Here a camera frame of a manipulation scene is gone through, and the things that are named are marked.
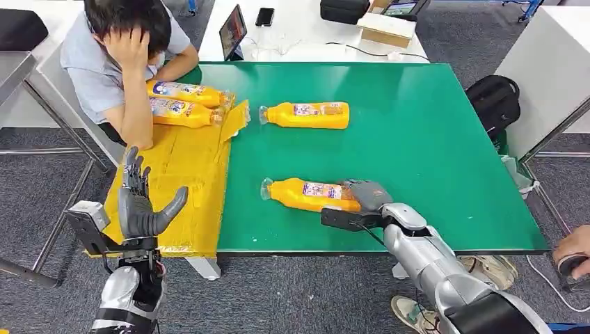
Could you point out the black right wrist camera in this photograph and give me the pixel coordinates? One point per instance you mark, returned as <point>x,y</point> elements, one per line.
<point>345,220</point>

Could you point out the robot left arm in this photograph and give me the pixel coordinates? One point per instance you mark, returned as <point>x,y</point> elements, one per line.
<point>122,290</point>

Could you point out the black cushion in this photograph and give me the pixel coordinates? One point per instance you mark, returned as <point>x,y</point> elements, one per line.
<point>20,28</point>

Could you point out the yellow sheet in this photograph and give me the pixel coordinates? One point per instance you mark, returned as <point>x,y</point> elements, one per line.
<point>184,184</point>

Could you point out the white side table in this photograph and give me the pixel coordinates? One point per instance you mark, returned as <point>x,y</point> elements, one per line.
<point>548,69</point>

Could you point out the black phone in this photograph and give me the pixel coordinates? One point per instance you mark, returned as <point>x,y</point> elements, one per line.
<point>264,17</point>

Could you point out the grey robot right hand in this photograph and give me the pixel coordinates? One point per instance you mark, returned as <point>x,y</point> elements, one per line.
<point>371,196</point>

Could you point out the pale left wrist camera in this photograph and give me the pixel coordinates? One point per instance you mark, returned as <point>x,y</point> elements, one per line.
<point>87,221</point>

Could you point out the white table leg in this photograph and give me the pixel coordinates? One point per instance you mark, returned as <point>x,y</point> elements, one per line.
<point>205,269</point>

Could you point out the green bin with bag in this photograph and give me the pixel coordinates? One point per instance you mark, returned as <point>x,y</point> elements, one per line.
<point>518,173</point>

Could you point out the person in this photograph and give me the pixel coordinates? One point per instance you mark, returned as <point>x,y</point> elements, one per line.
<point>97,69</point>

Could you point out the steel frame table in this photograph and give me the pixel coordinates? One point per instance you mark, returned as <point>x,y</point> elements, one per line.
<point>14,69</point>

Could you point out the cardboard box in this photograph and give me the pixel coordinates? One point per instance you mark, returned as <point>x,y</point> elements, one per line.
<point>387,30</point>

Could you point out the black tablet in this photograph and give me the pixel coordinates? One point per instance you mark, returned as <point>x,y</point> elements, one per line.
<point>233,32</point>

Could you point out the green mat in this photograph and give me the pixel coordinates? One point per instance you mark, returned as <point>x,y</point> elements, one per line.
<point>392,138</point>

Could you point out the orange drink bottle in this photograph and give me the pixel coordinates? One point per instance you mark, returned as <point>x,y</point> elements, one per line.
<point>189,92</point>
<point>304,196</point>
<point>182,113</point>
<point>309,116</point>

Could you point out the black bag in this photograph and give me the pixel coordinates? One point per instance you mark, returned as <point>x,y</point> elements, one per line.
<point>343,11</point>

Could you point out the beige sneaker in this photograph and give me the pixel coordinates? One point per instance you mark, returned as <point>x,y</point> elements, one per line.
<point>410,313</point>
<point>493,269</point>

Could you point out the handheld screen device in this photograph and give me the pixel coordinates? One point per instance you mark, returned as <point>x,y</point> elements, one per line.
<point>405,8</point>

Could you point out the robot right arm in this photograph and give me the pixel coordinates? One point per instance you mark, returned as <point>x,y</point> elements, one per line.
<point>428,263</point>

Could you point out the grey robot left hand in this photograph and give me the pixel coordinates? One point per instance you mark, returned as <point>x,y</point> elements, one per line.
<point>133,212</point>

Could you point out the black backpack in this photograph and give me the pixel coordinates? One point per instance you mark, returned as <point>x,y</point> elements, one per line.
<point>493,103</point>

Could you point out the black handheld controller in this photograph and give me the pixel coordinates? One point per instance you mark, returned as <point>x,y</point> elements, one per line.
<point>571,267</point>

